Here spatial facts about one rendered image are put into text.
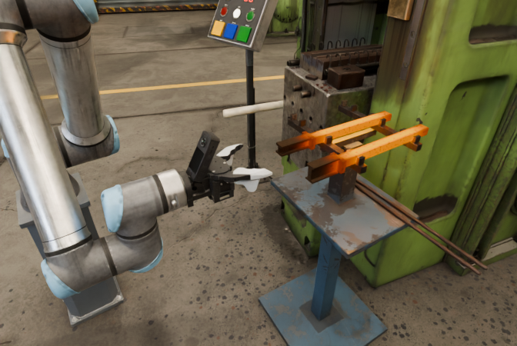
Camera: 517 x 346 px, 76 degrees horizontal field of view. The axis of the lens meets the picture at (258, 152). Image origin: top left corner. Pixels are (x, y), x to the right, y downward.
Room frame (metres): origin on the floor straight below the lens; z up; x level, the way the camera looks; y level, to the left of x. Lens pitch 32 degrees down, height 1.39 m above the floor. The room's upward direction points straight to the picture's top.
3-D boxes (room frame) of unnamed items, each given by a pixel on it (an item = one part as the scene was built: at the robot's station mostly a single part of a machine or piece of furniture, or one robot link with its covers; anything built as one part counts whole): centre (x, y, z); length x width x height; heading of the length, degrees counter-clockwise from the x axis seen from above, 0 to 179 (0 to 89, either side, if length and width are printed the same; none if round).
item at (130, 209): (0.55, 0.27, 0.91); 0.12 x 0.09 x 0.10; 120
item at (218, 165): (0.63, 0.12, 0.91); 0.12 x 0.08 x 0.09; 120
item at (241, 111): (1.70, -0.02, 0.62); 0.44 x 0.05 x 0.05; 111
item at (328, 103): (1.44, -0.45, 0.69); 0.56 x 0.38 x 0.45; 111
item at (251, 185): (0.63, 0.01, 0.91); 0.09 x 0.03 x 0.06; 84
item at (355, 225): (0.86, -0.27, 0.67); 0.40 x 0.30 x 0.02; 30
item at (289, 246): (1.40, -0.18, 0.01); 0.58 x 0.39 x 0.01; 21
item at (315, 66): (1.49, -0.42, 0.96); 0.42 x 0.20 x 0.09; 111
